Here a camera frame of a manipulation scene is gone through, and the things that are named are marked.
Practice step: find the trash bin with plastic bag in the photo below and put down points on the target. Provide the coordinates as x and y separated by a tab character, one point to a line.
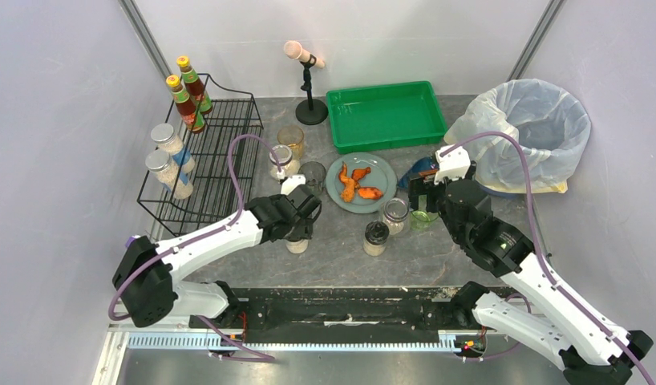
550	124

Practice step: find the smoky grey glass cup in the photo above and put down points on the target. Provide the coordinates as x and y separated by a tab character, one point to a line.
315	175

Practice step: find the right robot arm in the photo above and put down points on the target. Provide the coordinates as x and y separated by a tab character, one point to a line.
584	344

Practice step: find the grey round plate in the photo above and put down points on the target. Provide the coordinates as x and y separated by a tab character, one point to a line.
382	177

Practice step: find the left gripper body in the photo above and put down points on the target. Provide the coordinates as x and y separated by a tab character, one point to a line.
300	227

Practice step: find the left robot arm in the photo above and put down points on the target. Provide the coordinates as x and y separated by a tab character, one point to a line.
150	279

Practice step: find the glass jar near green cup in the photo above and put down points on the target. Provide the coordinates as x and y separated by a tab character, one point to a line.
395	214

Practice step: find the amber glass cup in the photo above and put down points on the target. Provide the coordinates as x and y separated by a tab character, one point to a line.
293	137

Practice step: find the black lid spice jar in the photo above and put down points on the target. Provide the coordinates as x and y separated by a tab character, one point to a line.
297	247

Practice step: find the dark blue leaf plate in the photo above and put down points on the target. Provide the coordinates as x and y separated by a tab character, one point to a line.
425	164

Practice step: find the beige microphone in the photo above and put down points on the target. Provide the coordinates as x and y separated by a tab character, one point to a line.
295	51

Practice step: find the green plastic tray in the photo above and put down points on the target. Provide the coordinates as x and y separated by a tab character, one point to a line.
366	119

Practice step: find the green glass cup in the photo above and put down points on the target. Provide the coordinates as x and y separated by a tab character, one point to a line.
421	220

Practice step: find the orange chicken drumstick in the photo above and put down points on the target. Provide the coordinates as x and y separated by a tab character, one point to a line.
359	173

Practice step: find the sauce bottle yellow cap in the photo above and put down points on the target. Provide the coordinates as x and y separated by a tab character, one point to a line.
185	105

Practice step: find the orange breaded chicken strip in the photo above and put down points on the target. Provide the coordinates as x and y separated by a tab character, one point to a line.
348	192

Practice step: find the orange fried chicken piece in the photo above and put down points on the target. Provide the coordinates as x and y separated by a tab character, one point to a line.
370	193

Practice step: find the glass jar silver rim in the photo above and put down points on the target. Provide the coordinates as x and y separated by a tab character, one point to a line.
283	163

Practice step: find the black microphone stand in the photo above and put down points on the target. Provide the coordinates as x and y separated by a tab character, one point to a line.
310	111

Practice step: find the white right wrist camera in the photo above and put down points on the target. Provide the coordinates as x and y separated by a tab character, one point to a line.
452	164

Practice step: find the black knob lid jar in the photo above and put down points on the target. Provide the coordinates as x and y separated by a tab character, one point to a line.
375	238

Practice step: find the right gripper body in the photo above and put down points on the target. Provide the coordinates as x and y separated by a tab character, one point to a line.
428	188

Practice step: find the blue label spice jar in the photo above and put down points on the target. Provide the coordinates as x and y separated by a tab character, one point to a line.
166	138
167	172

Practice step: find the black wire rack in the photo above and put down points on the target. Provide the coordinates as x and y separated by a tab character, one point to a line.
213	198

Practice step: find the orange chicken wing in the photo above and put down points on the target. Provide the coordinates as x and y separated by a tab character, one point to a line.
343	177

